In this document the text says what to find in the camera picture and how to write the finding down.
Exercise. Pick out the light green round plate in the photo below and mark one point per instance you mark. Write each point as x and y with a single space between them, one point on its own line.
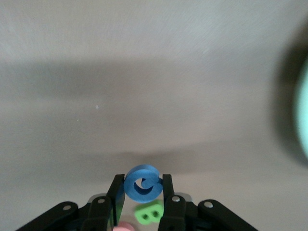
303 113

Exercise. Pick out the brown table cover mat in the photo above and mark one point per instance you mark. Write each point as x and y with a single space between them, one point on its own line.
144 72

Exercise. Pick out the blue round foam letter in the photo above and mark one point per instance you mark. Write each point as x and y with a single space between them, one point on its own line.
131 187

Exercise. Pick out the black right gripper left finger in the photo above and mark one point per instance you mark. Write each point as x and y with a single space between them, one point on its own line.
96 214

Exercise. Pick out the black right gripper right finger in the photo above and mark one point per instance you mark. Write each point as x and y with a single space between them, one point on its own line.
175 214

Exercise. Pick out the pink foam letter Q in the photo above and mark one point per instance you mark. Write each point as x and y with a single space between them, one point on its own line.
124 226

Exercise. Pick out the green foam letter B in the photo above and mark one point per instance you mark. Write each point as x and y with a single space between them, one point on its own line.
149 209

